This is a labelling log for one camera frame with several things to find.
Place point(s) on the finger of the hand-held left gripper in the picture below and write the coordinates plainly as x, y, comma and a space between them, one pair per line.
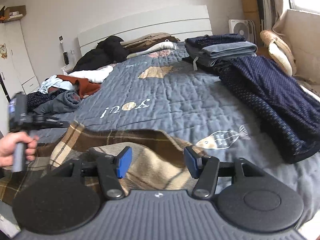
42, 119
55, 124

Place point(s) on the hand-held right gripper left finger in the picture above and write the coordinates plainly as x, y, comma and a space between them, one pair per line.
124, 162

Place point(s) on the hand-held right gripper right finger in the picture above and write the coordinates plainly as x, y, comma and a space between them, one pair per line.
192, 161

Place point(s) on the brown plaid fringed scarf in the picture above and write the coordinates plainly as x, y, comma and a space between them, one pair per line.
155, 165

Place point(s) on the person's left hand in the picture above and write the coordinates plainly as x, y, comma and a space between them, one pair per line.
7, 152

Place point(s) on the crumpled navy dotted garment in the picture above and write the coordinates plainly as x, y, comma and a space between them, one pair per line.
37, 100

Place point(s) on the grey hooded garment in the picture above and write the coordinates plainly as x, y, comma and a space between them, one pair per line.
62, 102

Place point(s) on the light blue shirt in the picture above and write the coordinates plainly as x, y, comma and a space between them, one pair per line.
50, 83

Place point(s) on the rust red garment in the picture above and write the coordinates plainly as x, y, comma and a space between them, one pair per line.
85, 86

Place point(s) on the white wardrobe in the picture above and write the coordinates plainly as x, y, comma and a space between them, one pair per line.
15, 55

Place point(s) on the white garment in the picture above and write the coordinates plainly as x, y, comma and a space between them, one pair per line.
92, 75

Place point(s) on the cartoon animal sticker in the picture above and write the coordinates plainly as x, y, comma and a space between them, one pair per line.
3, 51

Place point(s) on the bed with grey quilt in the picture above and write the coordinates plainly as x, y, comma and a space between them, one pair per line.
175, 100

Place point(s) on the black hairbrush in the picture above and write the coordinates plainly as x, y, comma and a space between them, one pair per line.
66, 58

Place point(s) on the black puffy jacket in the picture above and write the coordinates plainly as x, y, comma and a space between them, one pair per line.
110, 50

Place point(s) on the folded black garment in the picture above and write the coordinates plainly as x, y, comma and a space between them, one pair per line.
202, 68

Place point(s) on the cardboard box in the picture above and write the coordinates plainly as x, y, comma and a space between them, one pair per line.
15, 13

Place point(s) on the large navy patterned blanket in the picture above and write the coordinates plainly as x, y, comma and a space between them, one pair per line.
275, 100

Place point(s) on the pale grey pillow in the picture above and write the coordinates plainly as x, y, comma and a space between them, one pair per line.
162, 45

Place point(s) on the woven pet bed white cushion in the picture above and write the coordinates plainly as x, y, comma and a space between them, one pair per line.
280, 55

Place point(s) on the white box fan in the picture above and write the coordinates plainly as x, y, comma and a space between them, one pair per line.
241, 31

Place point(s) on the white bed headboard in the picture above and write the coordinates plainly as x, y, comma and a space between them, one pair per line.
150, 22

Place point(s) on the beige curtain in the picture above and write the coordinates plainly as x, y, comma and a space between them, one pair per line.
278, 2

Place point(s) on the white wall-mounted device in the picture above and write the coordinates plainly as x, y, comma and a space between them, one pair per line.
61, 43

